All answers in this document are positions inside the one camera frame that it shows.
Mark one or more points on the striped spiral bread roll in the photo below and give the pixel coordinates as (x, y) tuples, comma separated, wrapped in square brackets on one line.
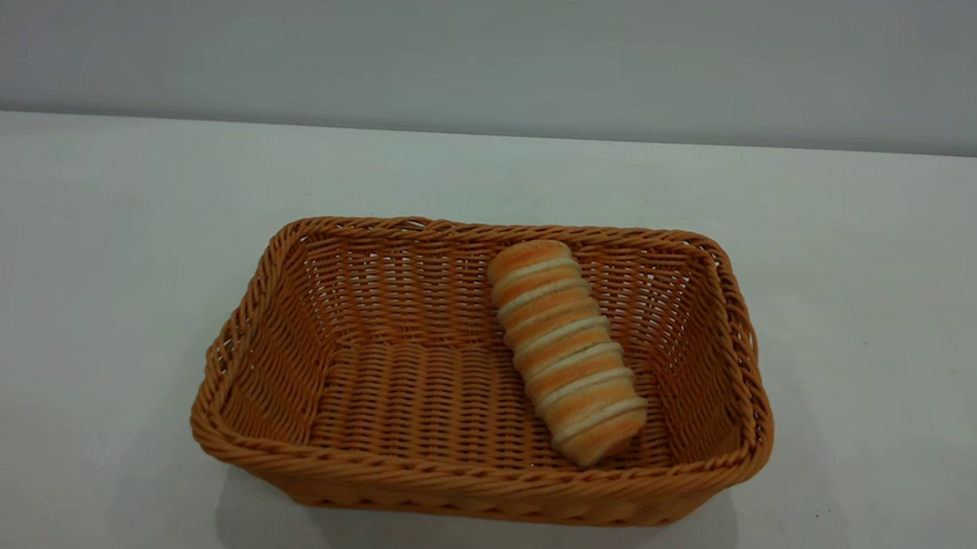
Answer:
[(566, 352)]

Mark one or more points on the orange woven wicker basket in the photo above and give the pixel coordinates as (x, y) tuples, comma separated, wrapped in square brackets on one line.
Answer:
[(407, 400)]

